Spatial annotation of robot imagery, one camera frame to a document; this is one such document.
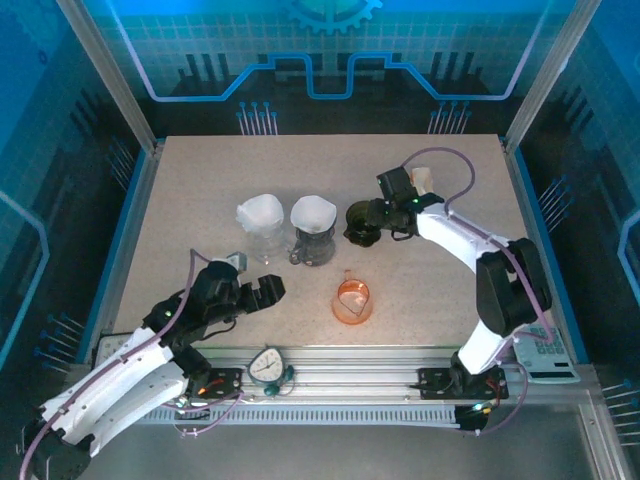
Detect dark green coffee dripper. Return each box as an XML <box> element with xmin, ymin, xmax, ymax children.
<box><xmin>342</xmin><ymin>198</ymin><xmax>389</xmax><ymax>250</ymax></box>

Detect smoke grey coffee dripper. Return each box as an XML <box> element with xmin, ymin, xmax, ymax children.
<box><xmin>288</xmin><ymin>224</ymin><xmax>335</xmax><ymax>267</ymax></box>

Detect orange glass coffee server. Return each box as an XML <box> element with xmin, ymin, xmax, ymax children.
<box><xmin>331</xmin><ymin>268</ymin><xmax>375</xmax><ymax>327</ymax></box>

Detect orange coffee filter box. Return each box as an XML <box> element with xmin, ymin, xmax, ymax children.
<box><xmin>409</xmin><ymin>167</ymin><xmax>435</xmax><ymax>197</ymax></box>

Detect small green alarm clock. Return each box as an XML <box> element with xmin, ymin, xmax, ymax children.
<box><xmin>247</xmin><ymin>343</ymin><xmax>297</xmax><ymax>400</ymax></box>

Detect small black control module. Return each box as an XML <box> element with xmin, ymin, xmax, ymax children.
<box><xmin>453</xmin><ymin>402</ymin><xmax>495</xmax><ymax>434</ymax></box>
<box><xmin>172</xmin><ymin>398</ymin><xmax>212</xmax><ymax>422</ymax></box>

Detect printed blue acrylic side panel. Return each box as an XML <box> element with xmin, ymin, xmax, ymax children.
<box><xmin>519</xmin><ymin>0</ymin><xmax>640</xmax><ymax>361</ymax></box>
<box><xmin>0</xmin><ymin>0</ymin><xmax>151</xmax><ymax>374</ymax></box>

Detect printed blue acrylic back panel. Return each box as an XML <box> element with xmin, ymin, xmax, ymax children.
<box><xmin>82</xmin><ymin>0</ymin><xmax>581</xmax><ymax>137</ymax></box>

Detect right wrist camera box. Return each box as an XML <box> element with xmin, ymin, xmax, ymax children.
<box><xmin>376</xmin><ymin>167</ymin><xmax>417</xmax><ymax>204</ymax></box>

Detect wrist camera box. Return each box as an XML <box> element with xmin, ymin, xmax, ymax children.
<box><xmin>193</xmin><ymin>251</ymin><xmax>250</xmax><ymax>302</ymax></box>
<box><xmin>376</xmin><ymin>167</ymin><xmax>417</xmax><ymax>204</ymax></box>

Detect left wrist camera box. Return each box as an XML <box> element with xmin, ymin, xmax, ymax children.
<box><xmin>193</xmin><ymin>251</ymin><xmax>250</xmax><ymax>302</ymax></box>

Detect purple camera cable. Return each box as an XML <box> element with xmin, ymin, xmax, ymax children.
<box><xmin>402</xmin><ymin>147</ymin><xmax>559</xmax><ymax>437</ymax></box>
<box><xmin>18</xmin><ymin>248</ymin><xmax>247</xmax><ymax>480</ymax></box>

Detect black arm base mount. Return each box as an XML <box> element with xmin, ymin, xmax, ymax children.
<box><xmin>417</xmin><ymin>366</ymin><xmax>510</xmax><ymax>401</ymax></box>
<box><xmin>184</xmin><ymin>367</ymin><xmax>247</xmax><ymax>401</ymax></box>

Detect square black wall clock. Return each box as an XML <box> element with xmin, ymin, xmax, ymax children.
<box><xmin>93</xmin><ymin>332</ymin><xmax>139</xmax><ymax>365</ymax></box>

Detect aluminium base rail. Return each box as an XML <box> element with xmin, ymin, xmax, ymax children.
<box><xmin>184</xmin><ymin>344</ymin><xmax>516</xmax><ymax>405</ymax></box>

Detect grey slotted cable duct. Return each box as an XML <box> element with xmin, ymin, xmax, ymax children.
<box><xmin>134</xmin><ymin>403</ymin><xmax>461</xmax><ymax>426</ymax></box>

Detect aluminium frame post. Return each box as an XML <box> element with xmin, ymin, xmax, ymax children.
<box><xmin>501</xmin><ymin>0</ymin><xmax>605</xmax><ymax>155</ymax></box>
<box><xmin>53</xmin><ymin>0</ymin><xmax>165</xmax><ymax>155</ymax></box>

